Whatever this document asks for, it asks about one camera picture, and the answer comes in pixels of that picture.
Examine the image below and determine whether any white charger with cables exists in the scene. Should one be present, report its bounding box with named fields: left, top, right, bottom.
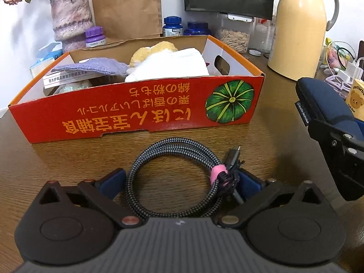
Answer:
left=325, top=72, right=353, bottom=94

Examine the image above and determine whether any bubble wrap bundle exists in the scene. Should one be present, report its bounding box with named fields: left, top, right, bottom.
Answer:
left=54, top=80, right=93, bottom=95

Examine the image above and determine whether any brown paper bag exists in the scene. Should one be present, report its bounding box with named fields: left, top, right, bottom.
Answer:
left=90, top=0, right=162, bottom=39

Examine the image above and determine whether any tissue box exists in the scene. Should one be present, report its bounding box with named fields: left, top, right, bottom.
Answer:
left=30, top=42, right=63, bottom=78

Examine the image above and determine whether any clear plastic container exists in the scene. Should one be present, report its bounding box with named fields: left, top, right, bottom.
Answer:
left=252, top=17, right=276, bottom=52

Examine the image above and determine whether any purple lid bottle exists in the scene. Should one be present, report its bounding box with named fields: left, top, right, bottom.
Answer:
left=85, top=26, right=107, bottom=49

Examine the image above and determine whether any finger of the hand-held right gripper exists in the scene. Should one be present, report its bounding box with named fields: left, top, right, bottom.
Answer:
left=307, top=116, right=364, bottom=202

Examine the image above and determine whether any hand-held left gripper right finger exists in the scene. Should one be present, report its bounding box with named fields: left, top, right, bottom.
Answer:
left=217, top=168, right=327, bottom=231

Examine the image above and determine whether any yellow thermos jug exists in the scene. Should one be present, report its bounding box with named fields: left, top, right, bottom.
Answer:
left=268, top=0, right=340, bottom=81

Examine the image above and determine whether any blue lid bottle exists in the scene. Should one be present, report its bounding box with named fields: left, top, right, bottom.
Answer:
left=183, top=22, right=212, bottom=37
left=162, top=16, right=183, bottom=37

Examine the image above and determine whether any clear seed container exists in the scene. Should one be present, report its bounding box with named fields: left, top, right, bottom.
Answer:
left=217, top=13, right=254, bottom=53

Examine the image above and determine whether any purple mottled vase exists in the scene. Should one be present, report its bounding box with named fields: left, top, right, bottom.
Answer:
left=50, top=0, right=94, bottom=53

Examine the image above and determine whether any clear pouch with pink toy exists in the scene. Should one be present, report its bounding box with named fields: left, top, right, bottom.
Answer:
left=326, top=38, right=359, bottom=70

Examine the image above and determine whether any white cloth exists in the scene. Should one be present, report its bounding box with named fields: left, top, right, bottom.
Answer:
left=125, top=48, right=209, bottom=82

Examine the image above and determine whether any braided black and white cable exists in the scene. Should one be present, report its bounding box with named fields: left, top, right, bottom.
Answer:
left=125, top=138, right=246, bottom=219

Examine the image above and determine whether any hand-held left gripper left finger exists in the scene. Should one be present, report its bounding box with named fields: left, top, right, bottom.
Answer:
left=37, top=168, right=148, bottom=229

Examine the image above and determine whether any purple cloth pouch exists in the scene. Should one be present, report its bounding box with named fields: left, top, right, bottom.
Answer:
left=51, top=58, right=130, bottom=77

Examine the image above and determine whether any yellow bear mug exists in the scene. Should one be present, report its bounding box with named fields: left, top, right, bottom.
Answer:
left=345, top=78, right=364, bottom=117

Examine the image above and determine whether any navy zip case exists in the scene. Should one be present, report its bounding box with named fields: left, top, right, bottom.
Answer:
left=295, top=77, right=364, bottom=141

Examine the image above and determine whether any white printed carton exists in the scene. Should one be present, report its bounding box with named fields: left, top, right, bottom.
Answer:
left=43, top=70, right=99, bottom=89

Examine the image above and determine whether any red cardboard box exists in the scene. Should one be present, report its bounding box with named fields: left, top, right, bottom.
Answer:
left=8, top=35, right=266, bottom=144

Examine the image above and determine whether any yellow and white plush toy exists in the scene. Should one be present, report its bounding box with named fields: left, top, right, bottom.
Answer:
left=125, top=41, right=179, bottom=76

